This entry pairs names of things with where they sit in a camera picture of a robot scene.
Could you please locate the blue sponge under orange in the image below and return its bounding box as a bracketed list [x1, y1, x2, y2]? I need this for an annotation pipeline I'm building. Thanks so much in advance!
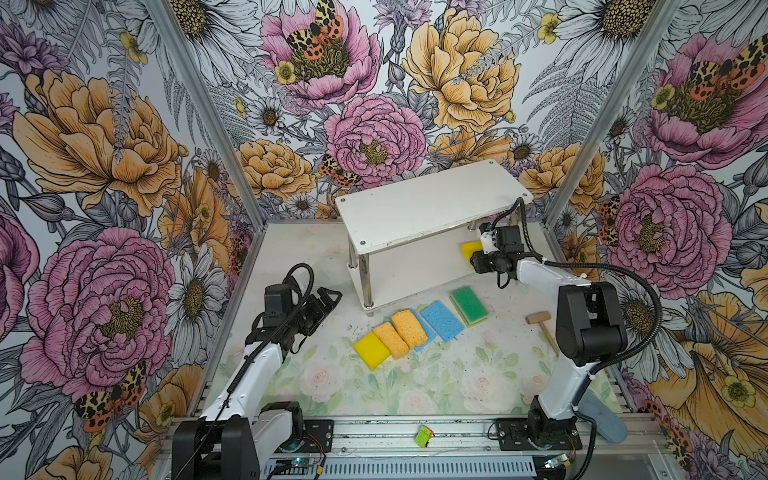
[410, 309, 436, 352]

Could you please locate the yellow sponge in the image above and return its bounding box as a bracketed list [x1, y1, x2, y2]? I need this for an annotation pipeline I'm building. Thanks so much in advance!
[354, 332, 391, 371]
[460, 241, 484, 261]

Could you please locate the green orange small block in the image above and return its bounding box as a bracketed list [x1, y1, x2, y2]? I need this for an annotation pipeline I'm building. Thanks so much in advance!
[414, 425, 434, 448]

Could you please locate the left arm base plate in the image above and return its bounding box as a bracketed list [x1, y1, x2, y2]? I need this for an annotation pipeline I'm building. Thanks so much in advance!
[275, 418, 335, 454]

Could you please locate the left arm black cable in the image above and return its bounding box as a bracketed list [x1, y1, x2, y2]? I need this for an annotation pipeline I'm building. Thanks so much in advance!
[173, 262, 316, 480]

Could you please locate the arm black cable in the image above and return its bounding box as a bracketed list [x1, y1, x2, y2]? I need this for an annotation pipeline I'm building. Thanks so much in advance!
[491, 196, 664, 480]
[173, 262, 316, 480]

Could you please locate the yellow sponge front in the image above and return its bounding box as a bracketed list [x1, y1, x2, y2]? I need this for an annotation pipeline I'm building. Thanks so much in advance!
[460, 241, 484, 261]

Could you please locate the green sponge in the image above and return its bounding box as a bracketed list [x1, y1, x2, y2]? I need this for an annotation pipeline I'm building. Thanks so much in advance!
[450, 286, 489, 327]

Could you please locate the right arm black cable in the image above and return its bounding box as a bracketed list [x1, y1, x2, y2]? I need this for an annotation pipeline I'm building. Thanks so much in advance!
[491, 196, 664, 480]

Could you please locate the aluminium front rail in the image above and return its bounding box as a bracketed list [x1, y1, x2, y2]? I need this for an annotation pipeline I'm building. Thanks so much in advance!
[151, 414, 684, 479]

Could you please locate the small wooden mallet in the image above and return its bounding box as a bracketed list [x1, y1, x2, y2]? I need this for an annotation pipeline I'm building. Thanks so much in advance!
[525, 311, 561, 355]

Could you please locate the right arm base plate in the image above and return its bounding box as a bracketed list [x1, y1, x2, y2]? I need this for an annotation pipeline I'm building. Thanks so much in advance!
[492, 417, 583, 451]

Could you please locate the orange sponge right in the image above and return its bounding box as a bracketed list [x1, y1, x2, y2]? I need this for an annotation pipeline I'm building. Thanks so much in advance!
[391, 310, 429, 350]

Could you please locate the white two-tier shelf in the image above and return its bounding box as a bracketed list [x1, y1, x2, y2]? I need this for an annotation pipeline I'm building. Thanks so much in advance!
[336, 160, 534, 314]

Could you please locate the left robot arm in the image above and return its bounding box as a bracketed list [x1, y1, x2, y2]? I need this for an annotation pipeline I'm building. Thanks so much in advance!
[170, 280, 343, 479]

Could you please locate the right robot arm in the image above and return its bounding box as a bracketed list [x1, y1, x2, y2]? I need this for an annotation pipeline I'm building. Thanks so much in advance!
[470, 223, 628, 450]

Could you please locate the blue grey oval pad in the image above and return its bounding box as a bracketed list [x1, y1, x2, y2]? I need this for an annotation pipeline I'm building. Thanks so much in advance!
[578, 391, 628, 444]

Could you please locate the orange sponge left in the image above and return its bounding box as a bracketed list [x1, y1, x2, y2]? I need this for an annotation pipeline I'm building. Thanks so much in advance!
[373, 322, 410, 360]

